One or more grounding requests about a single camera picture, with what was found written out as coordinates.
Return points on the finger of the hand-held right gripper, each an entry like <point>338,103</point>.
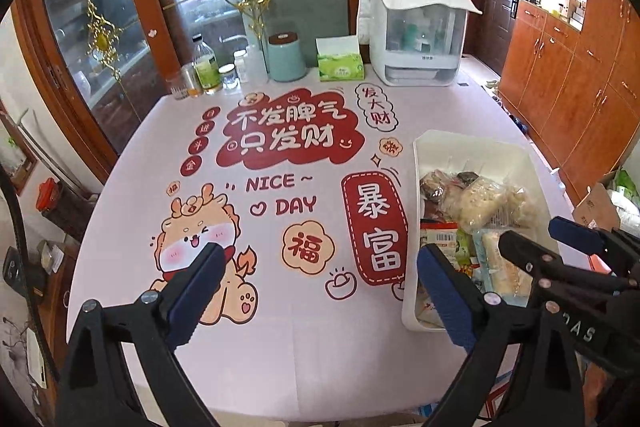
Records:
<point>525,252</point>
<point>572,229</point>

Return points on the small glass jar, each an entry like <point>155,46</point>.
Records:
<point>227,79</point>

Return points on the crumbly cake clear packet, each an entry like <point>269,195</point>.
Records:
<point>505,269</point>

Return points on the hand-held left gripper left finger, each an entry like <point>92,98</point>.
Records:
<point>197,297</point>

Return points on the small white pill bottle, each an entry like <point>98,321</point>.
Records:
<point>241,69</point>

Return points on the small gold door ornament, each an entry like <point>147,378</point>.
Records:
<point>101,39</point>

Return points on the cardboard box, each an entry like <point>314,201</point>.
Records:
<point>595,207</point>

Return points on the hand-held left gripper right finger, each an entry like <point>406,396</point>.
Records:
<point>442,292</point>

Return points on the white red-edged cracker packet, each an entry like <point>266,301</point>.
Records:
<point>439,234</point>

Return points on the white packet with brown print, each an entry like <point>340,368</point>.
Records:
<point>427,309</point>

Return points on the red container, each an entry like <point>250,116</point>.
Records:
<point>50,194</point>

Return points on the green and white bag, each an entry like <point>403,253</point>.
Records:
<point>625,189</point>

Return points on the bread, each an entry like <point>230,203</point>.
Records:
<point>480,204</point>

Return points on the wooden cabinet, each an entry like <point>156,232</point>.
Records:
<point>565,82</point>

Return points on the green tissue box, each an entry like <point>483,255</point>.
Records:
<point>340,67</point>

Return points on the white plastic bin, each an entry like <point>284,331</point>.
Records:
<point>475,152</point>

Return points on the glass tumbler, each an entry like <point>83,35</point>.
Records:
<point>175,91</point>

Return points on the translucent plastic bottle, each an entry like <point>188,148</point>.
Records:
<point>256,64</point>

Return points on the brown chocolate snack packet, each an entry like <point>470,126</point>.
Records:
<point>431,182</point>

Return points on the wooden picture frame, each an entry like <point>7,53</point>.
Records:
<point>22,172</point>

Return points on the green pastry packet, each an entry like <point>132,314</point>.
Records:
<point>464,252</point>

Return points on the white storage box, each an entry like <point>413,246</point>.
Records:
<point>425,57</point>

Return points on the green label bottle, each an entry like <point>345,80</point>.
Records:
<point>206,72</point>

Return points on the teal canister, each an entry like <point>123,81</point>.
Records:
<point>286,59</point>

